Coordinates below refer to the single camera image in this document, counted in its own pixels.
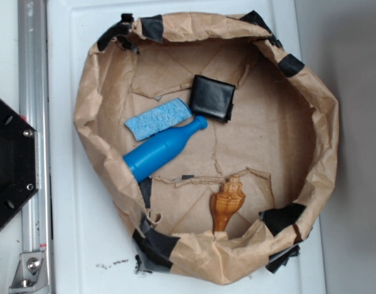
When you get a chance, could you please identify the metal corner bracket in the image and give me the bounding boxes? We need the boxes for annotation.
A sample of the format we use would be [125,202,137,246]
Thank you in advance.
[9,251,50,293]

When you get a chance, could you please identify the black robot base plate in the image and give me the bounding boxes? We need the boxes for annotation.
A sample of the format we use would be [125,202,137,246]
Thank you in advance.
[0,99,38,231]

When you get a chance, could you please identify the light blue sponge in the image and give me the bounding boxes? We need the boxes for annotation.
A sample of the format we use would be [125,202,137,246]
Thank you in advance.
[125,98,192,141]

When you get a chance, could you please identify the blue plastic bottle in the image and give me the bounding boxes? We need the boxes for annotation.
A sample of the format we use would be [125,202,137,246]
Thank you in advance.
[123,115,208,183]

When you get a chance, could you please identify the orange brown conch shell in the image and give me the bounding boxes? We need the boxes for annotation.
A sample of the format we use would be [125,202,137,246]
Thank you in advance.
[210,174,246,232]

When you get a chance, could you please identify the black leather wallet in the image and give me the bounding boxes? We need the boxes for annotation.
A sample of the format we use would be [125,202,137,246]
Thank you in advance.
[189,75,235,123]

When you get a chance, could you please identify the aluminium extrusion rail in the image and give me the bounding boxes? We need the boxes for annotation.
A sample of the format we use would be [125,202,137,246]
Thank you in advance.
[18,1,55,293]

